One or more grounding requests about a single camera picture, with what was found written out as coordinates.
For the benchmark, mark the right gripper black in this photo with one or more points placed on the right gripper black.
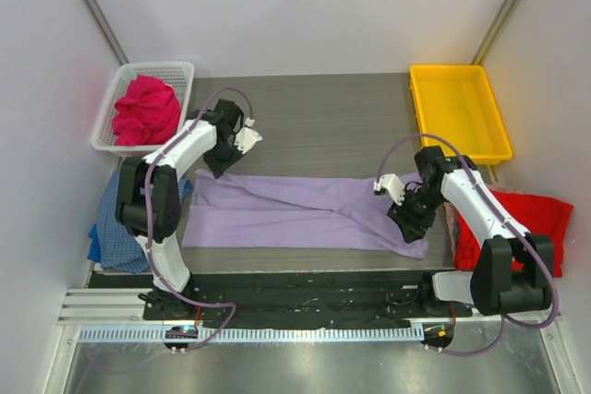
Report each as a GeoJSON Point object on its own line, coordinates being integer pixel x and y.
{"type": "Point", "coordinates": [411, 220]}

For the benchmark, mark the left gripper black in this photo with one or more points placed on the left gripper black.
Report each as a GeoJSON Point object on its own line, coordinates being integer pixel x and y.
{"type": "Point", "coordinates": [221, 163]}

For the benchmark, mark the purple t shirt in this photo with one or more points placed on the purple t shirt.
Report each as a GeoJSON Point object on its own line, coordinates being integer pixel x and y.
{"type": "Point", "coordinates": [293, 212]}

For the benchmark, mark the yellow plastic tray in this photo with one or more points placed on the yellow plastic tray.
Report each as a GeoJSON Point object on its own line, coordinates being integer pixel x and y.
{"type": "Point", "coordinates": [457, 103]}

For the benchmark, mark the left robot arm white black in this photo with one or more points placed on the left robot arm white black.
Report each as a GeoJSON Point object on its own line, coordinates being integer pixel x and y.
{"type": "Point", "coordinates": [148, 202]}

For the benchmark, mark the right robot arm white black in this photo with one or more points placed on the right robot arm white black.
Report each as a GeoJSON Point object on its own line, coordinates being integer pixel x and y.
{"type": "Point", "coordinates": [513, 271]}

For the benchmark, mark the peach folded shirt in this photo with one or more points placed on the peach folded shirt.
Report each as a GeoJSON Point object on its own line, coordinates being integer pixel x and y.
{"type": "Point", "coordinates": [452, 215]}

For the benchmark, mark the pink crumpled shirt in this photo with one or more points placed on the pink crumpled shirt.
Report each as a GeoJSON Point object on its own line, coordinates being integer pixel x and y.
{"type": "Point", "coordinates": [147, 114]}

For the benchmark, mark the red folded shirt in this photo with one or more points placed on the red folded shirt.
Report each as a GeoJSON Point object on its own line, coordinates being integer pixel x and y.
{"type": "Point", "coordinates": [541, 215]}

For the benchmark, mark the blue checkered shirt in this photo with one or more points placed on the blue checkered shirt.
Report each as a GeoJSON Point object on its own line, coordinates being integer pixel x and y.
{"type": "Point", "coordinates": [111, 245]}

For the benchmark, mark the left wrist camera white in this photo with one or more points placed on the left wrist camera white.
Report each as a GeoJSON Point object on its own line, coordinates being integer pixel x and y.
{"type": "Point", "coordinates": [247, 137]}

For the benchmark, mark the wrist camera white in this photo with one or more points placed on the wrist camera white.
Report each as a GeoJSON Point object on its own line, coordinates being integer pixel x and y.
{"type": "Point", "coordinates": [247, 137]}
{"type": "Point", "coordinates": [390, 184]}

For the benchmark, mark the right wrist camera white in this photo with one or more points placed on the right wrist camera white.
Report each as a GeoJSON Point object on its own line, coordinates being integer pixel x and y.
{"type": "Point", "coordinates": [390, 184]}

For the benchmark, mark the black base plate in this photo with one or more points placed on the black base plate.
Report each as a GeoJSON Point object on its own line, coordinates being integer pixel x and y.
{"type": "Point", "coordinates": [349, 279]}

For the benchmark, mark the white slotted cable duct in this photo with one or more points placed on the white slotted cable duct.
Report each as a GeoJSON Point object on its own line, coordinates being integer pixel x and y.
{"type": "Point", "coordinates": [159, 333]}

